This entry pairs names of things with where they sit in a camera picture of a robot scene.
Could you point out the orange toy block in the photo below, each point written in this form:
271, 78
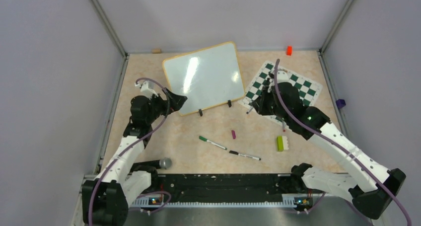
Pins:
289, 50

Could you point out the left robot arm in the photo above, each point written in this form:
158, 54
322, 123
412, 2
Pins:
106, 198

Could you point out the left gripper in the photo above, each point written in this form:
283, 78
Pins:
176, 101

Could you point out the green capped marker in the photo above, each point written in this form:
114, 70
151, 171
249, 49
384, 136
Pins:
213, 143

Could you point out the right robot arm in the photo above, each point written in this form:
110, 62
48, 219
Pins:
368, 185

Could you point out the black grey microphone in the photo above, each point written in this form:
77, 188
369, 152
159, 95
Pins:
164, 163

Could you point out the green white toy brick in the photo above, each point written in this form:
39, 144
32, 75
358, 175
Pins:
282, 143

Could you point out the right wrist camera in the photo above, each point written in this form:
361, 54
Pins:
281, 76

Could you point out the purple toy block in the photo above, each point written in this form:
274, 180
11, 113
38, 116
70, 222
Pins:
340, 103

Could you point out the black capped marker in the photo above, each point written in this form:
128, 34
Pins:
245, 155

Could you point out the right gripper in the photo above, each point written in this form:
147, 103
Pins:
260, 104

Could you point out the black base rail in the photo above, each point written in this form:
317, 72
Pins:
227, 188

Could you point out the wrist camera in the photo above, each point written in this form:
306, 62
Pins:
281, 76
147, 89

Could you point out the whiteboard wire stand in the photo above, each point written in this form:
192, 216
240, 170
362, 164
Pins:
228, 103

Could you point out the yellow framed whiteboard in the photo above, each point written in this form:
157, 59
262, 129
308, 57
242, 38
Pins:
208, 77

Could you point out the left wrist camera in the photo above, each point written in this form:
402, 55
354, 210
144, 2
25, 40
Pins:
147, 89

